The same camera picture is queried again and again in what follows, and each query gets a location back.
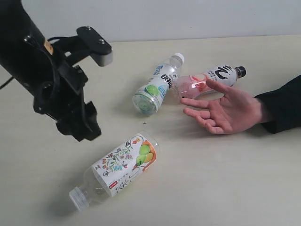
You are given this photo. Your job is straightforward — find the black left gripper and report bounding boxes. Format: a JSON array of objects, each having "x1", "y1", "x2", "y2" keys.
[{"x1": 33, "y1": 42, "x2": 102, "y2": 142}]

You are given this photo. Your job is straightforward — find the floral label clear bottle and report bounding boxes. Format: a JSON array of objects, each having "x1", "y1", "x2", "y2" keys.
[{"x1": 69, "y1": 131, "x2": 160, "y2": 211}]

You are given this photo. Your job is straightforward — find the pink peach drink bottle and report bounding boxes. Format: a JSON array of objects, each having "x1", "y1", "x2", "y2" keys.
[{"x1": 173, "y1": 65, "x2": 246, "y2": 99}]

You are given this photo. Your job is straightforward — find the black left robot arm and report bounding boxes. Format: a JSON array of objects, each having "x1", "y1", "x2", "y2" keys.
[{"x1": 0, "y1": 0, "x2": 111, "y2": 141}]

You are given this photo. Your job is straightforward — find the black sleeved forearm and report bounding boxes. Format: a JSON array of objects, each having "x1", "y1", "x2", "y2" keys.
[{"x1": 256, "y1": 76, "x2": 301, "y2": 134}]

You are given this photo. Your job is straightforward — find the lime label clear bottle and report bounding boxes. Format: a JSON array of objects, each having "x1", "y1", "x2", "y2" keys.
[{"x1": 132, "y1": 53, "x2": 185, "y2": 116}]

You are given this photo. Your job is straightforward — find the person's open hand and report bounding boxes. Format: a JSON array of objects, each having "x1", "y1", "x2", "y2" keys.
[{"x1": 181, "y1": 80, "x2": 271, "y2": 135}]

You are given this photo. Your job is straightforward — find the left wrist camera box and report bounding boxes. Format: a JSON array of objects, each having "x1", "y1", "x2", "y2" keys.
[{"x1": 76, "y1": 26, "x2": 113, "y2": 67}]

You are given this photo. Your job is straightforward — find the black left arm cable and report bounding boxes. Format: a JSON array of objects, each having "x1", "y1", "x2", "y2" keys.
[{"x1": 0, "y1": 75, "x2": 15, "y2": 90}]

